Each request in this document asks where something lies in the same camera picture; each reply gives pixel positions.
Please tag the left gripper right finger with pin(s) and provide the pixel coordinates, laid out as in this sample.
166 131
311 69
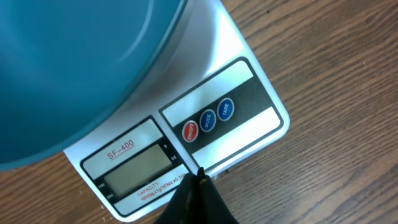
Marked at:
212 209

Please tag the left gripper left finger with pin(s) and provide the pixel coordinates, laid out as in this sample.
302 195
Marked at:
178 205

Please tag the blue metal bowl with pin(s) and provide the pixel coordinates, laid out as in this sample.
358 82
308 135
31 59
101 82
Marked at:
67 65

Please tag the white digital kitchen scale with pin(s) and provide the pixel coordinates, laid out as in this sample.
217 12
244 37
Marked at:
205 104

